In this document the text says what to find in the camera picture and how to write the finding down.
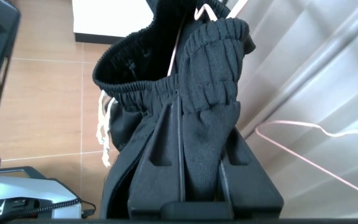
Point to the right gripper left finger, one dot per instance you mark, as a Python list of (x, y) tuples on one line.
[(154, 186)]

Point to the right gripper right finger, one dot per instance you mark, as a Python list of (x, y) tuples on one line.
[(253, 193)]

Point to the black shorts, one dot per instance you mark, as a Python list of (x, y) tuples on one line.
[(210, 77)]

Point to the pink clothes hanger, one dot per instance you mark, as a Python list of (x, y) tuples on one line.
[(205, 9), (291, 151)]

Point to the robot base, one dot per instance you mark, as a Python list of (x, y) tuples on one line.
[(26, 189)]

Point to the beige curtain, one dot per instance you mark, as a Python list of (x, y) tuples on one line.
[(322, 62)]

